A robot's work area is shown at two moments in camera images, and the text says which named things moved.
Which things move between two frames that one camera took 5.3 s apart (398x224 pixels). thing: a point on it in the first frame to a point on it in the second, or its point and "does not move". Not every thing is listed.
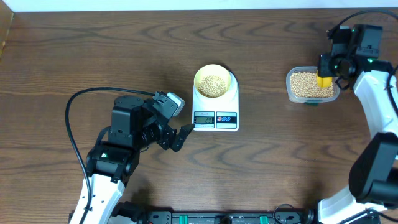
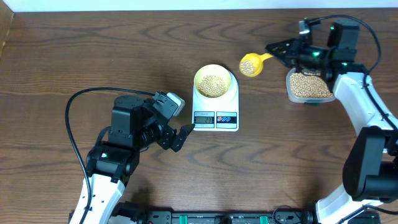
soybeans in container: [305, 84] does not move
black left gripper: [165, 140] does not move
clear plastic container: [301, 86] does not move
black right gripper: [323, 70] to [293, 46]
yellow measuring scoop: [324, 82] to [251, 65]
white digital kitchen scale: [220, 114] does not move
